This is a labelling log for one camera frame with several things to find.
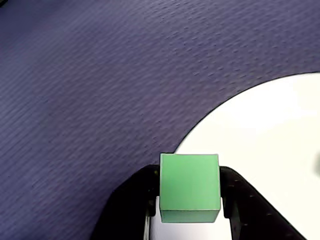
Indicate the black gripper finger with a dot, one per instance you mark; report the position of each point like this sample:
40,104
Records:
125,205
250,207

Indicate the green cube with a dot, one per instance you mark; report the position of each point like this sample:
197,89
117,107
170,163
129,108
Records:
190,182

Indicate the white round plate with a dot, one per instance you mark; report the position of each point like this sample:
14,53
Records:
262,137

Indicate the blue waffle cloth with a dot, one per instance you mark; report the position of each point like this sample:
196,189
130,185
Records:
87,87

